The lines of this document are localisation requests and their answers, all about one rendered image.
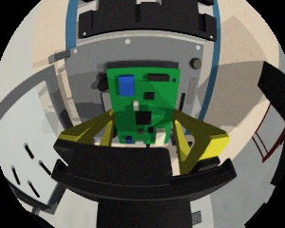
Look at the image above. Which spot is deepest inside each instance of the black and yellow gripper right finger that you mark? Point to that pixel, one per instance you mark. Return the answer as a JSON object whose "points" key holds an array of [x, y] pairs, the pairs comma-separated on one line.
{"points": [[209, 140]]}

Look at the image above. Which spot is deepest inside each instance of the green circuit board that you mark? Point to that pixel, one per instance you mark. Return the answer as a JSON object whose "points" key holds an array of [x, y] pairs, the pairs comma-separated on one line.
{"points": [[143, 100]]}

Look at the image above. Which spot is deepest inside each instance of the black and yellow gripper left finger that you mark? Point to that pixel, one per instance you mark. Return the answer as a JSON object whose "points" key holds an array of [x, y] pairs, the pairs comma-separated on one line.
{"points": [[86, 131]]}

